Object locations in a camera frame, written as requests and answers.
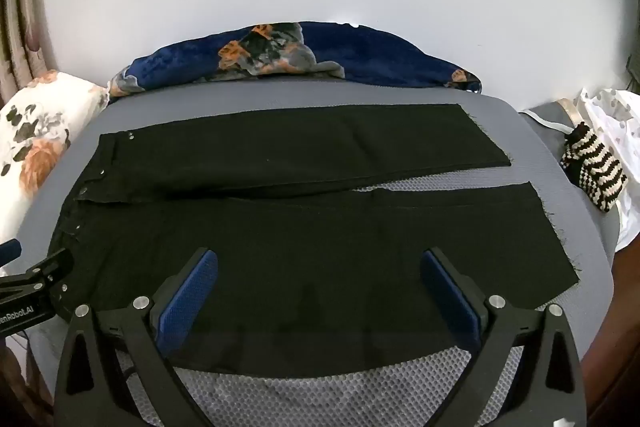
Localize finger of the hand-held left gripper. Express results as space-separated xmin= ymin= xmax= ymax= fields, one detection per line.
xmin=0 ymin=239 xmax=22 ymax=266
xmin=17 ymin=248 xmax=75 ymax=290

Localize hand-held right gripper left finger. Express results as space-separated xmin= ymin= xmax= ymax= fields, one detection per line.
xmin=54 ymin=247 xmax=219 ymax=427

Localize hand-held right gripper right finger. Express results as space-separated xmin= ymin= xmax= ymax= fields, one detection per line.
xmin=421 ymin=246 xmax=587 ymax=427

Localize black pants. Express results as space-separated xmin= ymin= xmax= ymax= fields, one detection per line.
xmin=50 ymin=103 xmax=581 ymax=378

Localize white floral pillow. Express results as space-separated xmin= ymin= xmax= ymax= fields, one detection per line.
xmin=0 ymin=69 xmax=111 ymax=269

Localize grey mesh bed mat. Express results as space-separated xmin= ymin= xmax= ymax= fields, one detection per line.
xmin=30 ymin=94 xmax=617 ymax=427

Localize dark brown wooden board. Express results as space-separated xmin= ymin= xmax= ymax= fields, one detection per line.
xmin=579 ymin=246 xmax=640 ymax=427

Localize black cream striped knit cloth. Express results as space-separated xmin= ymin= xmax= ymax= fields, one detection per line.
xmin=559 ymin=122 xmax=629 ymax=213

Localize striped brown curtain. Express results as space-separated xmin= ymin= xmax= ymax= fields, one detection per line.
xmin=0 ymin=0 xmax=57 ymax=108

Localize white dotted cloth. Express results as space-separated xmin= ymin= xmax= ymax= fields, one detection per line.
xmin=577 ymin=87 xmax=640 ymax=254

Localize blue floral blanket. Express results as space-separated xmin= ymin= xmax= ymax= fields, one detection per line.
xmin=107 ymin=21 xmax=483 ymax=100

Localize grey cloth with white strap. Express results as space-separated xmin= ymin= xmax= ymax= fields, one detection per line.
xmin=519 ymin=99 xmax=577 ymax=144

